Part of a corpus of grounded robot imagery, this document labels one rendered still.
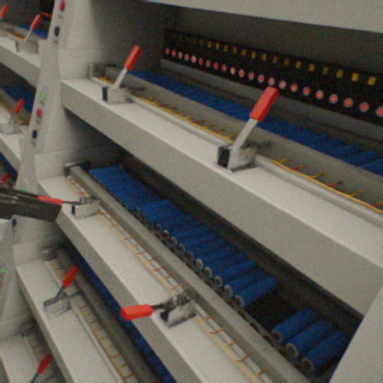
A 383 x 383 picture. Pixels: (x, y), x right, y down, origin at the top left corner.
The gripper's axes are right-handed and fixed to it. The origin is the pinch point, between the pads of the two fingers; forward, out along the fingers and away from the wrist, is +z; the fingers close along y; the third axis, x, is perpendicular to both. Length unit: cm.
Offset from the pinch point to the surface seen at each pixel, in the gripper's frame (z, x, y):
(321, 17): 0.0, 33.8, 30.6
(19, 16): 12, 28, -86
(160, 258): 10.2, 3.6, 18.5
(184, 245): 14.1, 6.0, 17.9
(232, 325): 9.9, 4.2, 32.8
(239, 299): 14.0, 5.5, 29.9
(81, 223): 7.1, -0.2, 2.6
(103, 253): 6.7, -0.4, 11.4
